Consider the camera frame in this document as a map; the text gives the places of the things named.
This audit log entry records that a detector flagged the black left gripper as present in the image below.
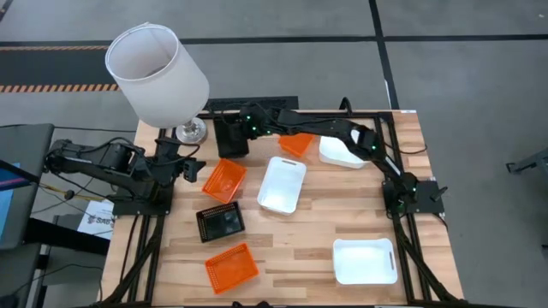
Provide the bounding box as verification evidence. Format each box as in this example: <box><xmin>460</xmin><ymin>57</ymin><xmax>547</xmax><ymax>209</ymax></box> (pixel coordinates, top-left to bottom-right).
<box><xmin>156</xmin><ymin>139</ymin><xmax>207</xmax><ymax>185</ymax></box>

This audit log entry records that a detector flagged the orange slotted plastic basket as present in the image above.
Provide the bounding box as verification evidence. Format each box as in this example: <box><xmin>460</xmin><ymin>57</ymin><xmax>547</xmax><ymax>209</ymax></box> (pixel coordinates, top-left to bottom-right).
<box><xmin>277</xmin><ymin>132</ymin><xmax>317</xmax><ymax>158</ymax></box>
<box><xmin>204</xmin><ymin>242</ymin><xmax>260</xmax><ymax>295</ymax></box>
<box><xmin>201</xmin><ymin>157</ymin><xmax>248</xmax><ymax>204</ymax></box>

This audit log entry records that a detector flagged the black slotted plastic basket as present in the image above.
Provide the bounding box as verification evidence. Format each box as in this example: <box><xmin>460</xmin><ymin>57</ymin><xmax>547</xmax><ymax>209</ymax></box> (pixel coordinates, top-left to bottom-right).
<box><xmin>212</xmin><ymin>114</ymin><xmax>250</xmax><ymax>159</ymax></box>
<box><xmin>195</xmin><ymin>200</ymin><xmax>246</xmax><ymax>244</ymax></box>

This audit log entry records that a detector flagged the white plastic handled basket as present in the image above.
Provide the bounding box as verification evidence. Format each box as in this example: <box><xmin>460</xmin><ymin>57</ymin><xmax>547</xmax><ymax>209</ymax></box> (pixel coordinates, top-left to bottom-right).
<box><xmin>256</xmin><ymin>156</ymin><xmax>307</xmax><ymax>216</ymax></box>
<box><xmin>318</xmin><ymin>135</ymin><xmax>372</xmax><ymax>170</ymax></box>
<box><xmin>332</xmin><ymin>237</ymin><xmax>399</xmax><ymax>286</ymax></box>

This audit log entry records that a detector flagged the black floor mat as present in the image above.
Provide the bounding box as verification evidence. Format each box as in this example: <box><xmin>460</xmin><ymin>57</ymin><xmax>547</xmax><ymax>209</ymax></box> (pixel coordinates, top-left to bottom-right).
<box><xmin>203</xmin><ymin>95</ymin><xmax>300</xmax><ymax>113</ymax></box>

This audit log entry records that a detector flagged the silver metal lamp base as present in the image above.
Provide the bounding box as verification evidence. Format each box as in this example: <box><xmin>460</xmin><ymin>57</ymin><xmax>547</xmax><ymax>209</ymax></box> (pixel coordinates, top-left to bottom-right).
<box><xmin>175</xmin><ymin>115</ymin><xmax>209</xmax><ymax>145</ymax></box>

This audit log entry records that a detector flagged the white fabric lamp shade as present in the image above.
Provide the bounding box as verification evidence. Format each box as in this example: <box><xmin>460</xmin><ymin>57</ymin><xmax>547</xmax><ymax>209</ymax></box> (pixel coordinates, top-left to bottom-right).
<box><xmin>104</xmin><ymin>21</ymin><xmax>211</xmax><ymax>129</ymax></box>

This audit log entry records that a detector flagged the white printed paper sheet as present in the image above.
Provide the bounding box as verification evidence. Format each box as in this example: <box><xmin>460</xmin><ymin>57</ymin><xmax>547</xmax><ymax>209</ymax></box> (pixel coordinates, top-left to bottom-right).
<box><xmin>76</xmin><ymin>198</ymin><xmax>116</xmax><ymax>240</ymax></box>

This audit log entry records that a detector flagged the black side desk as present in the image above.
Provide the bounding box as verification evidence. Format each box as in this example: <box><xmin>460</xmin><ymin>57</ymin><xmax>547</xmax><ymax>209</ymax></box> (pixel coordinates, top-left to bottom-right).
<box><xmin>0</xmin><ymin>216</ymin><xmax>111</xmax><ymax>308</ymax></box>

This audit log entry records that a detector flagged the dark computer monitor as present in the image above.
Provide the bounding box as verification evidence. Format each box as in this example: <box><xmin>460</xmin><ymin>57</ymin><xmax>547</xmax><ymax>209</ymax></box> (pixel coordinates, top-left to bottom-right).
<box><xmin>0</xmin><ymin>122</ymin><xmax>56</xmax><ymax>252</ymax></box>

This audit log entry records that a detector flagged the black aluminium table frame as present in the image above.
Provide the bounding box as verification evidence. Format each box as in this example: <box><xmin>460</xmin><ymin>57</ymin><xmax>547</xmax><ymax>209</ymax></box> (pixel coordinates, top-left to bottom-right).
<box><xmin>92</xmin><ymin>109</ymin><xmax>468</xmax><ymax>308</ymax></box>

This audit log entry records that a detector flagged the yellow cable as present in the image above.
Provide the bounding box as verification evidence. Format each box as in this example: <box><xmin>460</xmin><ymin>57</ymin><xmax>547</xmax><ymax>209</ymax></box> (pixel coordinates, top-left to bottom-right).
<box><xmin>39</xmin><ymin>181</ymin><xmax>106</xmax><ymax>203</ymax></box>

